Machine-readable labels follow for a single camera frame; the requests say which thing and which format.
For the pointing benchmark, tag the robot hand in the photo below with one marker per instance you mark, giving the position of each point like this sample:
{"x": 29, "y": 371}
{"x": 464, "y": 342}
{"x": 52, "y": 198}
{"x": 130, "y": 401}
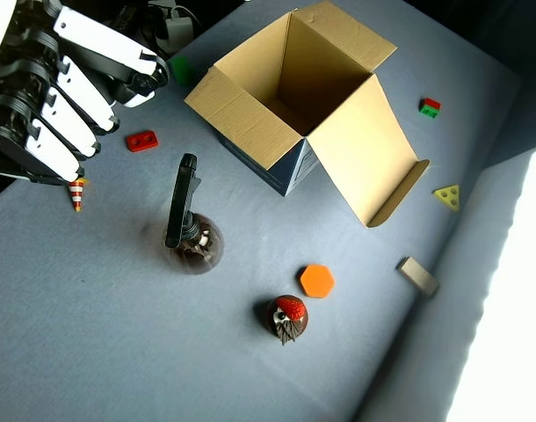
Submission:
{"x": 74, "y": 110}

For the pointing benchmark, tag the brown spray bottle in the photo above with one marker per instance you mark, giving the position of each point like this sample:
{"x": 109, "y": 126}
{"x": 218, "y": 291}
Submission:
{"x": 180, "y": 198}

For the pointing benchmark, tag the open cardboard box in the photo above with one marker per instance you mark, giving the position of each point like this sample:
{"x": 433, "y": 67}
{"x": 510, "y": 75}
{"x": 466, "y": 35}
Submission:
{"x": 250, "y": 118}

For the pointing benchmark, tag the red two-hole block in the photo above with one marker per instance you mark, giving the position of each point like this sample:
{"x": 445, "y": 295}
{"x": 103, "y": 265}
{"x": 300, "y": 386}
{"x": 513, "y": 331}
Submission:
{"x": 142, "y": 141}

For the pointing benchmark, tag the striped toy traffic cone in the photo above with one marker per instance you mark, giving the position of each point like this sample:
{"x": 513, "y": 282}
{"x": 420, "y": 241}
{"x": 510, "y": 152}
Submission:
{"x": 76, "y": 195}

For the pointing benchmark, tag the grey white background device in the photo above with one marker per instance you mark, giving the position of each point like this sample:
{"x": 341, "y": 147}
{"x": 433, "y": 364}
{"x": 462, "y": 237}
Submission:
{"x": 176, "y": 28}

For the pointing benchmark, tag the grey table cloth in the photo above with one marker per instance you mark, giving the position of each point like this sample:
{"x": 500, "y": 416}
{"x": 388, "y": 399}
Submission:
{"x": 118, "y": 329}

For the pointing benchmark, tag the orange hexagon block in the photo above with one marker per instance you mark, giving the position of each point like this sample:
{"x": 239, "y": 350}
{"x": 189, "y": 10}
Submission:
{"x": 317, "y": 280}

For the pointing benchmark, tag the chocolate ball with strawberry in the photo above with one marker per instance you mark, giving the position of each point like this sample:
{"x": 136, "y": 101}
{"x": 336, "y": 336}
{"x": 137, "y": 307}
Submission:
{"x": 287, "y": 318}

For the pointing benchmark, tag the red and green block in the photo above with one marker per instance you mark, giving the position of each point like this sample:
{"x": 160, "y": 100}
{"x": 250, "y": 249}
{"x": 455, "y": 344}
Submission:
{"x": 429, "y": 108}

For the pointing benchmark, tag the beige rectangular wooden block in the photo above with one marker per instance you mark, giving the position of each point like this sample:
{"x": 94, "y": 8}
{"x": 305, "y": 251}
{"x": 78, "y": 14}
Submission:
{"x": 418, "y": 276}

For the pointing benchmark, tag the yellow cheese wedge block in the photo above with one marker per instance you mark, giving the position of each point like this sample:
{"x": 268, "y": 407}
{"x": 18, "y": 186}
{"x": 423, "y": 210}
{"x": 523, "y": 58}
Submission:
{"x": 449, "y": 196}

